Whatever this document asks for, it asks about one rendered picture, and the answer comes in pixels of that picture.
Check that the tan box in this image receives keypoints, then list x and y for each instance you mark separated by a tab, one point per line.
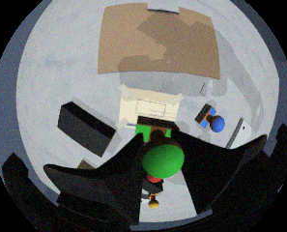
85	165

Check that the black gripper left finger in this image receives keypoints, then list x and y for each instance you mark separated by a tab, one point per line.
118	182

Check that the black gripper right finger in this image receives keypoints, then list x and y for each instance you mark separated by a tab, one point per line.
208	169

